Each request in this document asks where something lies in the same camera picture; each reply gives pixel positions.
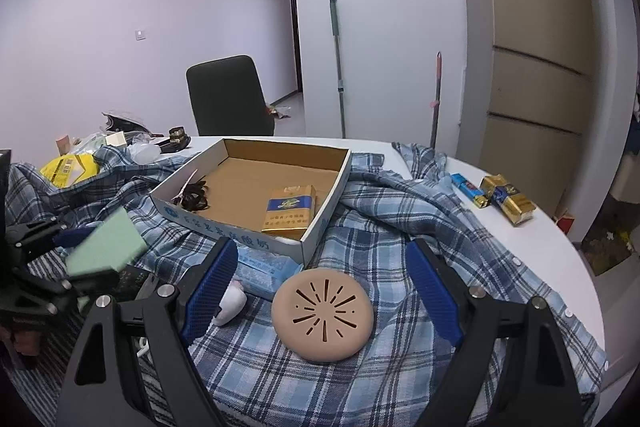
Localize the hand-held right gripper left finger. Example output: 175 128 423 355
55 238 240 427

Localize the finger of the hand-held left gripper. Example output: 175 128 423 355
12 267 121 318
5 217 96 258

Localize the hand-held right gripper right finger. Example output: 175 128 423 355
404 238 586 427

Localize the small white pink plush toy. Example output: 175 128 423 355
212 279 247 327

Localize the pale green box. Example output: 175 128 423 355
65 207 148 278

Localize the black packet with green print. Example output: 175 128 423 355
112 267 153 308

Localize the blue tissue pack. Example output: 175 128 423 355
235 247 305 300

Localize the cardboard box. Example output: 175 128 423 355
149 137 353 267

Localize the round beige slotted case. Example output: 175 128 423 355
271 269 374 363

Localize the yellow packet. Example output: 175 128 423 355
40 153 101 188

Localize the blue plaid shirt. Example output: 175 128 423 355
0 141 608 427

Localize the blue lighter packet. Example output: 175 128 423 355
450 173 488 208

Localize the white plastic bag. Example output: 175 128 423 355
127 142 161 162

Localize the gold blue cigarette pack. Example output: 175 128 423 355
261 185 318 242

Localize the gold black cigarette pack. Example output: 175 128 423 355
479 174 537 226

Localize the dark office chair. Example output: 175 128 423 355
186 55 275 138

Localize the gold refrigerator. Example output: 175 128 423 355
454 0 618 220

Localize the dark wooden door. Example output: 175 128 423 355
289 0 303 95

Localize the dark brown hair tie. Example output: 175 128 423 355
175 179 210 211

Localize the pink broom handle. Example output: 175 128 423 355
429 52 443 148

